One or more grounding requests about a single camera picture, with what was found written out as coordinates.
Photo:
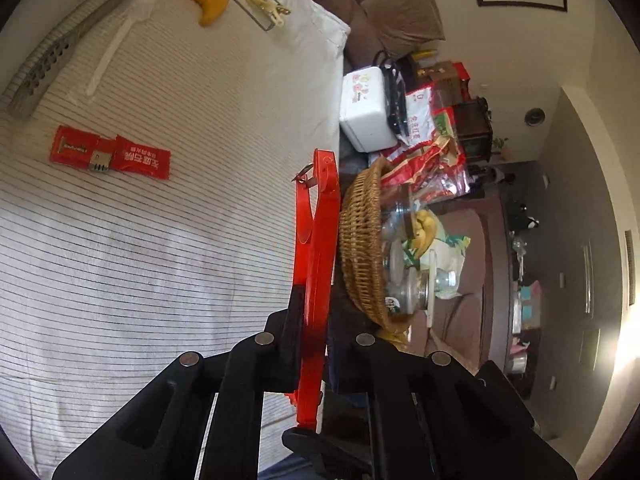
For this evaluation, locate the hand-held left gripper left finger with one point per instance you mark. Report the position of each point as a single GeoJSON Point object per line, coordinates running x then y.
{"type": "Point", "coordinates": [285, 345]}

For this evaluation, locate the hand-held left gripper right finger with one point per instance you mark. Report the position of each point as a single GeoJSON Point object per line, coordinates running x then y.
{"type": "Point", "coordinates": [350, 355]}

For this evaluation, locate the white plastic spoon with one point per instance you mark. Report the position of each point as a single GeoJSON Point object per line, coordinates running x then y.
{"type": "Point", "coordinates": [112, 50]}

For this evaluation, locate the striped cloth covered desktop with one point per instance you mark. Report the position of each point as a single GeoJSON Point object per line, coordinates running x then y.
{"type": "Point", "coordinates": [175, 260]}

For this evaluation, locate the glass jar with lid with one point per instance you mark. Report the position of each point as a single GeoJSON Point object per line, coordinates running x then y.
{"type": "Point", "coordinates": [425, 285]}

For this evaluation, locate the wicker basket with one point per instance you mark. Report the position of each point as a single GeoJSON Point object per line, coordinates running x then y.
{"type": "Point", "coordinates": [357, 240]}

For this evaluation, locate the bananas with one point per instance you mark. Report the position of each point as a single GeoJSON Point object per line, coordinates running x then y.
{"type": "Point", "coordinates": [425, 230]}

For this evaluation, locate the green white packet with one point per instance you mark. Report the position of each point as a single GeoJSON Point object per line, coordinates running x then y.
{"type": "Point", "coordinates": [452, 250]}

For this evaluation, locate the crumpled red snack bag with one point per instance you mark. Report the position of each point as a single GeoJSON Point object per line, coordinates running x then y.
{"type": "Point", "coordinates": [435, 170]}

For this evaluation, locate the white red snack bag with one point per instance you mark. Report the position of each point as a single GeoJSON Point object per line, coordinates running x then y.
{"type": "Point", "coordinates": [419, 115]}

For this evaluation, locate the white cooler box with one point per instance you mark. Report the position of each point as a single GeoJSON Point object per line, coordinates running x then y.
{"type": "Point", "coordinates": [365, 105]}

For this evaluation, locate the dark wooden cabinet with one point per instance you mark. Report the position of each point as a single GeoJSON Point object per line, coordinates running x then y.
{"type": "Point", "coordinates": [472, 127]}

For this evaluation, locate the small grey sachet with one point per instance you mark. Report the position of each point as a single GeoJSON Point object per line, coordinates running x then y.
{"type": "Point", "coordinates": [101, 161]}

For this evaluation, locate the red cardboard box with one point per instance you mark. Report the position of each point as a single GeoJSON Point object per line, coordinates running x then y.
{"type": "Point", "coordinates": [447, 77]}

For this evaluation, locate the round ceiling light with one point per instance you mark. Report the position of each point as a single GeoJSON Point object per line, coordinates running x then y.
{"type": "Point", "coordinates": [534, 117]}

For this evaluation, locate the brown sofa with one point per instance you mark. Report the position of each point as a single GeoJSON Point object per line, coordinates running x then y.
{"type": "Point", "coordinates": [400, 15]}

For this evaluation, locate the metal kitchen tongs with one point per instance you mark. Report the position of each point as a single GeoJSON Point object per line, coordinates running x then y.
{"type": "Point", "coordinates": [45, 60]}

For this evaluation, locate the wall air vent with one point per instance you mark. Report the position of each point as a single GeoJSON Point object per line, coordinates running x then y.
{"type": "Point", "coordinates": [631, 267]}

